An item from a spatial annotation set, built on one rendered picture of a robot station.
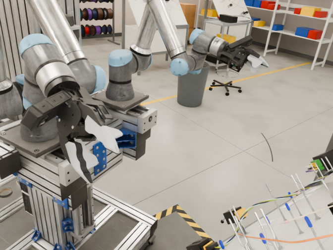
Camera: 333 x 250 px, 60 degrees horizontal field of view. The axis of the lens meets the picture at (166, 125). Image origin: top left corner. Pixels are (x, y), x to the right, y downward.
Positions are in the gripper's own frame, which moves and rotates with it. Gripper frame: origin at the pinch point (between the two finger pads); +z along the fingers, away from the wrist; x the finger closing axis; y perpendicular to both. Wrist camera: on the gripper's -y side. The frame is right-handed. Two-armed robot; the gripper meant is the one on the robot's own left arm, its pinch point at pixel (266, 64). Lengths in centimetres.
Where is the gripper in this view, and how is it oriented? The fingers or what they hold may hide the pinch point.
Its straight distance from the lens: 130.6
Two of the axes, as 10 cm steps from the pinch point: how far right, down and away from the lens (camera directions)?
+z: 8.2, 4.8, -3.1
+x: -1.3, -3.8, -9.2
